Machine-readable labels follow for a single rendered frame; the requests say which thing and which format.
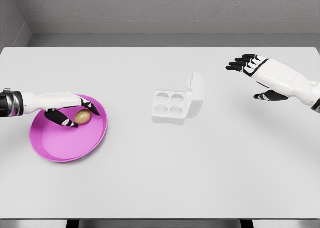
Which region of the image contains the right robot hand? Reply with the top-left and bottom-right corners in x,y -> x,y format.
225,53 -> 309,101

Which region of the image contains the brown egg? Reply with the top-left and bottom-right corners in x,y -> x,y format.
74,109 -> 92,125

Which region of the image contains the white egg box lid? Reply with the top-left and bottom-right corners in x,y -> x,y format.
185,71 -> 206,119

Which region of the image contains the pink round plate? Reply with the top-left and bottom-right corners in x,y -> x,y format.
29,94 -> 109,163

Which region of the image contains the white egg box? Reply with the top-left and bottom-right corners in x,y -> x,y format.
151,89 -> 194,125

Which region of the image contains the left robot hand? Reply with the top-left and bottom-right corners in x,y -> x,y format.
43,92 -> 101,128

